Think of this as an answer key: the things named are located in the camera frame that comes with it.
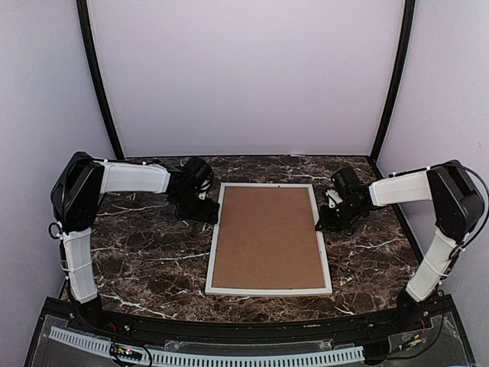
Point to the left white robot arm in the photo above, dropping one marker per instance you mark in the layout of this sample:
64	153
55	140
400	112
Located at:
78	193

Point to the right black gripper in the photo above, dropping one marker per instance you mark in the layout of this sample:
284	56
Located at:
327	225

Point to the small circuit board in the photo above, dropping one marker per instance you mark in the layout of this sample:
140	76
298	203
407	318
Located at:
124	353

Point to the black corner post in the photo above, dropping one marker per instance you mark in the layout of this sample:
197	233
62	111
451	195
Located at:
96	76
395	80

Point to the brown cardboard backing board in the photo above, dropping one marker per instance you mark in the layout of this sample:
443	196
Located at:
267	237

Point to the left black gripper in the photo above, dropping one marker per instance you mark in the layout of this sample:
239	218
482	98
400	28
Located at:
208	213

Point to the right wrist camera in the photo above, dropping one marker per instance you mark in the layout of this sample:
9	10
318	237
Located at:
343	183

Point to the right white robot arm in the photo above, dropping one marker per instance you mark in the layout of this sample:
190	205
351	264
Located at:
457	194

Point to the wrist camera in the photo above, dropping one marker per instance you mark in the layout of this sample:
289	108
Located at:
343	183
199	175

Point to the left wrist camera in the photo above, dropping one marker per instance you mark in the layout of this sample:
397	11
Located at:
199	175

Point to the right black corner post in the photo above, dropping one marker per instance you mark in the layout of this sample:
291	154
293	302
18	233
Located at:
395	80

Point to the white slotted cable duct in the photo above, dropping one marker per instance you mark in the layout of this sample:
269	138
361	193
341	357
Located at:
99	346

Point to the black front rail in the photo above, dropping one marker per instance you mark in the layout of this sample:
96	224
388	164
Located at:
371	329

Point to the left black corner post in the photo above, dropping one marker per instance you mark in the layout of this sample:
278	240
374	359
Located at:
96	76

